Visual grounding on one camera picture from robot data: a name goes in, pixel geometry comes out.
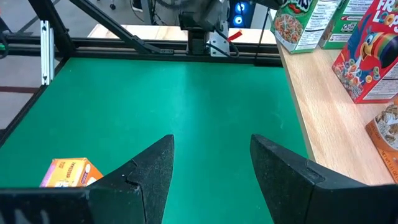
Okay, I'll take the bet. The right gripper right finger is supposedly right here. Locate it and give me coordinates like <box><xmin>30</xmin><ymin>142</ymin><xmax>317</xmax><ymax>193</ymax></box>
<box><xmin>250</xmin><ymin>133</ymin><xmax>398</xmax><ymax>224</ymax></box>

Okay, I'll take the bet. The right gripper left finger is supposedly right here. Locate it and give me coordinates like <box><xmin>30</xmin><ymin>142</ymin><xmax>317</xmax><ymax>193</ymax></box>
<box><xmin>0</xmin><ymin>134</ymin><xmax>175</xmax><ymax>224</ymax></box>

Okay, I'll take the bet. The Frosted Mini Wheats cereal box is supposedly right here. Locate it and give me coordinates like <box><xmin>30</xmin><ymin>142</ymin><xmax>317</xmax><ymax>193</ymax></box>
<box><xmin>39</xmin><ymin>157</ymin><xmax>104</xmax><ymax>189</ymax></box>
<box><xmin>364</xmin><ymin>98</ymin><xmax>398</xmax><ymax>185</ymax></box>

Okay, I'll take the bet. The Froot Loops cereal box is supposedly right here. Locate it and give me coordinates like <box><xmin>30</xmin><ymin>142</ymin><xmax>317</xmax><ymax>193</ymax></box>
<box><xmin>331</xmin><ymin>0</ymin><xmax>398</xmax><ymax>105</ymax></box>

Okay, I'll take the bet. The Apple Jacks cereal box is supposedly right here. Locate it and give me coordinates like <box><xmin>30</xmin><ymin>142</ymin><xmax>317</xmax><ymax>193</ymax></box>
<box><xmin>269</xmin><ymin>0</ymin><xmax>343</xmax><ymax>55</ymax></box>
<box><xmin>318</xmin><ymin>0</ymin><xmax>374</xmax><ymax>50</ymax></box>

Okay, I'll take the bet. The green table mat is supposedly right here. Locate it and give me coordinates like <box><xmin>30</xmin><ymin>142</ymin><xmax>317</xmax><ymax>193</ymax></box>
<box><xmin>0</xmin><ymin>57</ymin><xmax>312</xmax><ymax>224</ymax></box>

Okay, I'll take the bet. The computer tower with blue lights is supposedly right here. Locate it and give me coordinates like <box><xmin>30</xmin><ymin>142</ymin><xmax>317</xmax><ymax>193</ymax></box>
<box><xmin>228</xmin><ymin>0</ymin><xmax>256</xmax><ymax>29</ymax></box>

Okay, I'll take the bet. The wooden shelf with black frame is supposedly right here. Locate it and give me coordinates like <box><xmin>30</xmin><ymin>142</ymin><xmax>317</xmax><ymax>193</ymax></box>
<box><xmin>254</xmin><ymin>7</ymin><xmax>398</xmax><ymax>187</ymax></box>

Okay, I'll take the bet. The silver aluminium bracket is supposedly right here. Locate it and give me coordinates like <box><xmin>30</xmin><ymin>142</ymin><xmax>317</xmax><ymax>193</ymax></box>
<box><xmin>39</xmin><ymin>20</ymin><xmax>56</xmax><ymax>86</ymax></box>

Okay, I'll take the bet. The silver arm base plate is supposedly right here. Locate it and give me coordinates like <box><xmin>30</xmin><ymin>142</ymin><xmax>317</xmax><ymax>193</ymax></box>
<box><xmin>208</xmin><ymin>29</ymin><xmax>231</xmax><ymax>58</ymax></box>

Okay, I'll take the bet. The red clamp handle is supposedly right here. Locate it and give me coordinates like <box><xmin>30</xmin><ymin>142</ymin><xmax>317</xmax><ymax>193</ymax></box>
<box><xmin>226</xmin><ymin>29</ymin><xmax>243</xmax><ymax>44</ymax></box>

